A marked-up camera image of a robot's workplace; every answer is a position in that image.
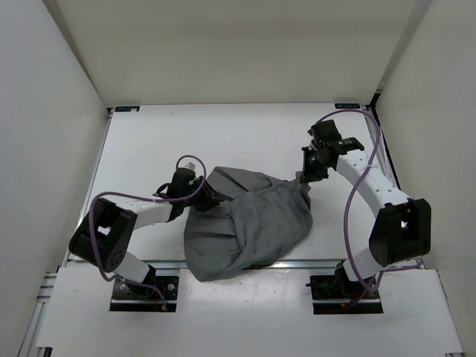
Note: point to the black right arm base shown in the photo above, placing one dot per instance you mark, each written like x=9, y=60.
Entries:
x=335, y=294

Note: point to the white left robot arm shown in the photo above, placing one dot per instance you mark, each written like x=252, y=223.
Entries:
x=103, y=236

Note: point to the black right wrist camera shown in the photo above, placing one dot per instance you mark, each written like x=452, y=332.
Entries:
x=325, y=135

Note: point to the grey pleated skirt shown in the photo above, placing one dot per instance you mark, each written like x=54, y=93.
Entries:
x=261, y=219

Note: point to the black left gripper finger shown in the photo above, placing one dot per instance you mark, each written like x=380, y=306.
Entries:
x=206, y=204
x=212, y=195

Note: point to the aluminium left frame rail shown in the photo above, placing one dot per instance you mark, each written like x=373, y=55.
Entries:
x=85, y=204

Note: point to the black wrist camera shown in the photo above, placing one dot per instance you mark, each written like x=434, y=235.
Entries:
x=325, y=135
x=184, y=182

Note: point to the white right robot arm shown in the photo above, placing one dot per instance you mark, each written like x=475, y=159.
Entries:
x=361, y=266

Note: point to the blue right corner label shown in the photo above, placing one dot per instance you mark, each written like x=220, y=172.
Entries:
x=339, y=106

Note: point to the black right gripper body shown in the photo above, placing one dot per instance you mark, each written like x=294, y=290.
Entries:
x=314, y=158

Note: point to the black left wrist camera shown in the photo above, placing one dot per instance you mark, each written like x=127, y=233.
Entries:
x=184, y=182

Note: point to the aluminium frame rail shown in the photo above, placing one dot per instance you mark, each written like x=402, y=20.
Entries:
x=85, y=204
x=390, y=178

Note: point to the blue corner label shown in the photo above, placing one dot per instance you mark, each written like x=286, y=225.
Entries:
x=127, y=108
x=339, y=106

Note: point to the blue left corner label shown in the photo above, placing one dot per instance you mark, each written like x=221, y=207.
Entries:
x=127, y=108

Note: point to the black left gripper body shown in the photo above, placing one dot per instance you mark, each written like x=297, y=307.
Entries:
x=199, y=195

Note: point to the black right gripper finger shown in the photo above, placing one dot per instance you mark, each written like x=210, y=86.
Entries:
x=307, y=171
x=315, y=177

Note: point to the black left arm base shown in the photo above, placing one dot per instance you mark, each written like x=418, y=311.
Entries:
x=158, y=294

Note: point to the aluminium right frame rail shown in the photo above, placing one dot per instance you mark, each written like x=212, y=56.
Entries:
x=390, y=178

